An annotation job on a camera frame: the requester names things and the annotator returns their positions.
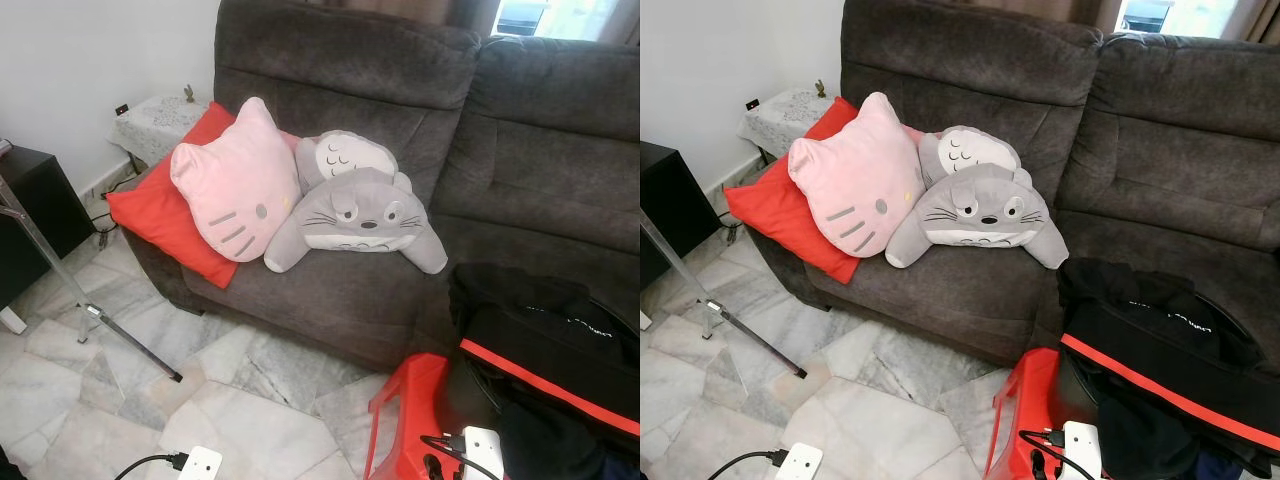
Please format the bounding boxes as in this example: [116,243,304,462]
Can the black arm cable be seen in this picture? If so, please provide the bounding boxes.
[113,452,191,480]
[708,450,791,480]
[1018,430,1091,480]
[418,433,501,480]

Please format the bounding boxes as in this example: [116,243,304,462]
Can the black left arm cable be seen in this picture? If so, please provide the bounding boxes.
[113,452,191,480]
[708,450,791,480]

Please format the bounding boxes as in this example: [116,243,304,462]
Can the pale totoro plush cushion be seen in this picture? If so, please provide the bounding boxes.
[295,130,399,196]
[918,125,1023,191]

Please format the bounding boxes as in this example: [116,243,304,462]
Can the black garment with red trim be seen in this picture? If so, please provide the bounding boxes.
[1060,330,1280,480]
[458,335,641,480]

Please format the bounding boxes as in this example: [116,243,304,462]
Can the dark grey fabric sofa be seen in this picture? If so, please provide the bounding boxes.
[735,0,1280,366]
[118,0,641,373]

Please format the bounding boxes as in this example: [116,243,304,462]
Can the grey totoro plush cushion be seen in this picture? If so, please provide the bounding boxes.
[262,165,449,276]
[885,162,1069,271]

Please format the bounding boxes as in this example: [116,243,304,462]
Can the side table with lace cloth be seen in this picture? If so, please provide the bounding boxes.
[108,92,213,166]
[738,88,841,161]

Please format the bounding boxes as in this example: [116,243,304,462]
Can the silver metal clothes rack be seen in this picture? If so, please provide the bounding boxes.
[0,140,186,384]
[640,215,809,381]

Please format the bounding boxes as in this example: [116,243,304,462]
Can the red plastic stool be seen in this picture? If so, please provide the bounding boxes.
[365,352,456,480]
[985,347,1066,480]

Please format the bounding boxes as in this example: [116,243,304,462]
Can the bright window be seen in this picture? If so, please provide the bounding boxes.
[1115,0,1261,41]
[493,0,606,43]

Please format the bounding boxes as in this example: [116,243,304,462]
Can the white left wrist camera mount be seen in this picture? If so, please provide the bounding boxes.
[178,445,224,480]
[778,443,824,480]

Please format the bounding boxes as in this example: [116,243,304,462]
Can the pink cat face cushion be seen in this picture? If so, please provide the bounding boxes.
[787,92,926,259]
[168,96,303,264]

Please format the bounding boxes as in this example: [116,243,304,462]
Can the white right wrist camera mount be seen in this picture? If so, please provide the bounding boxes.
[1058,420,1104,480]
[460,427,506,480]

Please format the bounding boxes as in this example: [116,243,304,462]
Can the red cushion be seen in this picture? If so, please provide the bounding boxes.
[105,100,301,291]
[722,95,926,286]

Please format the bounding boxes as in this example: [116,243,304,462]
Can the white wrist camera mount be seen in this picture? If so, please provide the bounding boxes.
[178,445,224,480]
[1058,420,1104,480]
[460,427,506,480]
[778,443,824,480]

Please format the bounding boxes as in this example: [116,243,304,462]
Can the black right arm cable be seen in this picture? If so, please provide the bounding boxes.
[418,433,501,480]
[1018,430,1091,480]

